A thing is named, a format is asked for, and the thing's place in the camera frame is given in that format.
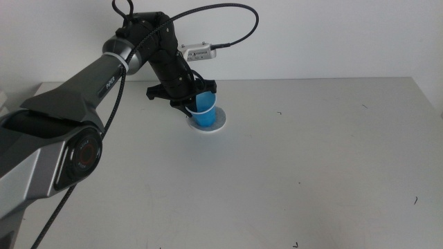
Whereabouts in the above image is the blue plastic cup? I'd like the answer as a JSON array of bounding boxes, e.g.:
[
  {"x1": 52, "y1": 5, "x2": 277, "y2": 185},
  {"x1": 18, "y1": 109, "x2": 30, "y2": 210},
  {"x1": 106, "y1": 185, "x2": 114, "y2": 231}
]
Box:
[{"x1": 184, "y1": 91, "x2": 217, "y2": 128}]

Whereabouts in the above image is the round grey cup mat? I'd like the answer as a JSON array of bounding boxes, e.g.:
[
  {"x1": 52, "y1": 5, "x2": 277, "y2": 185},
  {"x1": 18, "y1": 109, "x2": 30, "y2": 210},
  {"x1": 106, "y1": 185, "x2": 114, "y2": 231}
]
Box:
[{"x1": 186, "y1": 107, "x2": 227, "y2": 133}]

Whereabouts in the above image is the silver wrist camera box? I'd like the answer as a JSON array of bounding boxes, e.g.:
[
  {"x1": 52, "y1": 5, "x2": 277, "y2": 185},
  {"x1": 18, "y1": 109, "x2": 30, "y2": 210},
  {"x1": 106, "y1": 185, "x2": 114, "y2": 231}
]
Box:
[{"x1": 181, "y1": 42, "x2": 217, "y2": 62}]

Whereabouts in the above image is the white cable tie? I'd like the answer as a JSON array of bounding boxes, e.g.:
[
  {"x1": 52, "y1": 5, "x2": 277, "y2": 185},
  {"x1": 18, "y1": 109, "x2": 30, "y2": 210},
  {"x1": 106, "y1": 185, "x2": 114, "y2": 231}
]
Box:
[{"x1": 103, "y1": 51, "x2": 130, "y2": 74}]

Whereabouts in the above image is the black braided cable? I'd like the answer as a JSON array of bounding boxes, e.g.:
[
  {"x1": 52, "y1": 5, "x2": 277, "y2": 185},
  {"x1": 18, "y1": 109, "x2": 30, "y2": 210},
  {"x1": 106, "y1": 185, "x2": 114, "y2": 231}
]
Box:
[{"x1": 30, "y1": 2, "x2": 260, "y2": 249}]

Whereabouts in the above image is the thin black looped cable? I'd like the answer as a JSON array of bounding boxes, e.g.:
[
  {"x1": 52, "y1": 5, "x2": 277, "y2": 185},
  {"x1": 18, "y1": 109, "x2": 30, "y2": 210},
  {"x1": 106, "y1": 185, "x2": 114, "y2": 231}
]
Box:
[{"x1": 111, "y1": 0, "x2": 135, "y2": 21}]

